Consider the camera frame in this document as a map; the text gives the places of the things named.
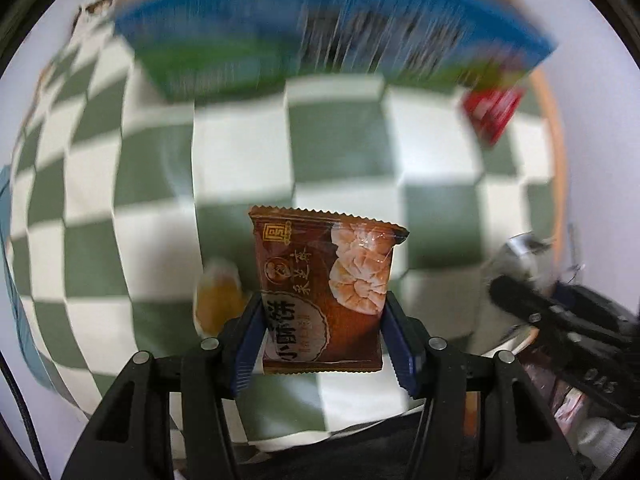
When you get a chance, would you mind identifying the blue cardboard box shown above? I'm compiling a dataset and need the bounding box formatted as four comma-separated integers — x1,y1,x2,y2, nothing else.
115,0,558,103

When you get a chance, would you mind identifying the black cable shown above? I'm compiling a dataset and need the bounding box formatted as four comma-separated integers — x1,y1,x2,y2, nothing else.
0,352,52,480

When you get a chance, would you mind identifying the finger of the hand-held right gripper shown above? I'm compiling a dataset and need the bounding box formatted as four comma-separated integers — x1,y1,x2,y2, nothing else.
489,275,576,342
552,282,638,322

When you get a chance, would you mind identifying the green white checkered mat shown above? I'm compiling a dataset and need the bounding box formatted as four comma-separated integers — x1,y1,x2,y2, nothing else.
10,35,568,453

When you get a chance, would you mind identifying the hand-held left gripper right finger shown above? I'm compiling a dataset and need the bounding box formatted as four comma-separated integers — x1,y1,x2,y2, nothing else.
382,292,581,480

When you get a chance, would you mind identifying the brown pastry packet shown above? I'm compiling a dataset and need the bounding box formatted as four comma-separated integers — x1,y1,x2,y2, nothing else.
248,205,411,376

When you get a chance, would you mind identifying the white cookie packet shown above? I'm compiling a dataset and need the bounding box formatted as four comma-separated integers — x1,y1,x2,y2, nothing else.
492,234,556,281

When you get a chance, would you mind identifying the small red snack packet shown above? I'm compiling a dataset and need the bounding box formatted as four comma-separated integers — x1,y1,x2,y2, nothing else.
460,87,526,148

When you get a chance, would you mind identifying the bear print pillow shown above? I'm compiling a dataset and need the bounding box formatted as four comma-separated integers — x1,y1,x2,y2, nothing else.
70,0,121,36

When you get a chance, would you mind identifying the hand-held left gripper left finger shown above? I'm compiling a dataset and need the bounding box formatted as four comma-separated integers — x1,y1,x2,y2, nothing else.
65,292,265,480

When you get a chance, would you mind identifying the amber jelly cup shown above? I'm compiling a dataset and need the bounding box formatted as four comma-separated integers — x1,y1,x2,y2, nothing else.
192,257,251,341

